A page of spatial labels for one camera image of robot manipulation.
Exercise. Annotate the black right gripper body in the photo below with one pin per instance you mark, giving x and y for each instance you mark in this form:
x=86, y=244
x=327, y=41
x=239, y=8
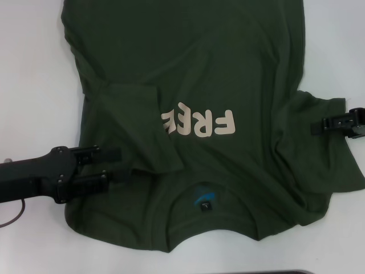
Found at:
x=360, y=122

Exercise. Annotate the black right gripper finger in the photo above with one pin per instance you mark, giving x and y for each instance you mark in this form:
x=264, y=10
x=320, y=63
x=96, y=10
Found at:
x=333, y=124

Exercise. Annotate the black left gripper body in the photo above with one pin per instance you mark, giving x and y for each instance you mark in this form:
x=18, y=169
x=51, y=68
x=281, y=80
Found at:
x=31, y=178

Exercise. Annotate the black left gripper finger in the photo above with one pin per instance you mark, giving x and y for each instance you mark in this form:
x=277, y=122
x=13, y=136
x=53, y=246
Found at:
x=85, y=185
x=99, y=155

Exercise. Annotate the dark green printed t-shirt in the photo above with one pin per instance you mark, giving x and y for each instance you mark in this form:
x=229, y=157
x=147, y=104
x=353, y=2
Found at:
x=199, y=57

